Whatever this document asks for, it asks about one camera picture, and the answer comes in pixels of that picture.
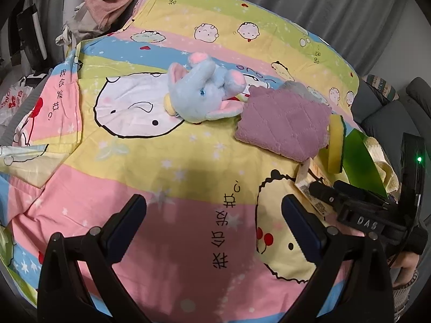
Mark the grey fluffy cloth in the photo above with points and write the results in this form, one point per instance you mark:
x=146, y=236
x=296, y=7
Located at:
x=298, y=87

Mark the black appliance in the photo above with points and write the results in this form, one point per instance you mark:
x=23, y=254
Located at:
x=30, y=40

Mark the pink towel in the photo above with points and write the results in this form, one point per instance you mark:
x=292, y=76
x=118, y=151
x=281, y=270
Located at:
x=107, y=6

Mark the purple quilted cloth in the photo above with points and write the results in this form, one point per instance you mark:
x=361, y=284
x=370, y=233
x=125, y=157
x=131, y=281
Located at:
x=283, y=121

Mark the person's right hand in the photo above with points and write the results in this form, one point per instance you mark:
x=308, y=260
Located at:
x=405, y=271

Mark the cream orange print tissue packet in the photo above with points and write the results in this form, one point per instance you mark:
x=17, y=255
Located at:
x=311, y=180

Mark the cartoon printed blanket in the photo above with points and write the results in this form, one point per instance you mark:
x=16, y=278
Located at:
x=168, y=181

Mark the white red print plastic bag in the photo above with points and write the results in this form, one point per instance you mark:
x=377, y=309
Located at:
x=13, y=101

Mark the grey curtain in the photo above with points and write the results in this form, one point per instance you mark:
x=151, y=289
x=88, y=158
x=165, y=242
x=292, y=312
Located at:
x=320, y=6

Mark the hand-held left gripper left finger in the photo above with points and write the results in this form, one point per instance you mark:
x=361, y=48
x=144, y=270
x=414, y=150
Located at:
x=126, y=225

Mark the cream fluffy towel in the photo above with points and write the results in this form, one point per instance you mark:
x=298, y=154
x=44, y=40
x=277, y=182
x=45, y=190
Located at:
x=387, y=171

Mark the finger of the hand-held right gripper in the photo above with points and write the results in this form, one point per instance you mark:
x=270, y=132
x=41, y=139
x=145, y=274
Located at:
x=360, y=220
x=367, y=195

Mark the white garment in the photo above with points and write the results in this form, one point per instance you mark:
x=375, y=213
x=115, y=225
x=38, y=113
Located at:
x=77, y=27

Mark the grey sofa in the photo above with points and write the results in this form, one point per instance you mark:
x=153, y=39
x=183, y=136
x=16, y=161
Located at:
x=387, y=117

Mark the patterned cushion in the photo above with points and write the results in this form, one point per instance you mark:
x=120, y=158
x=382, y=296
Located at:
x=380, y=85

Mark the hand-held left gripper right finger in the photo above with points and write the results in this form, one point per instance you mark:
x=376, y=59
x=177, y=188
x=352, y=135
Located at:
x=303, y=228

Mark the blue elephant plush toy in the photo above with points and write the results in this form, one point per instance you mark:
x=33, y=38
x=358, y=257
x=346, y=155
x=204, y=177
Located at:
x=195, y=94

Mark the yellow and green sponge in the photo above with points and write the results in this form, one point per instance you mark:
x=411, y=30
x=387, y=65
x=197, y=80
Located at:
x=331, y=148

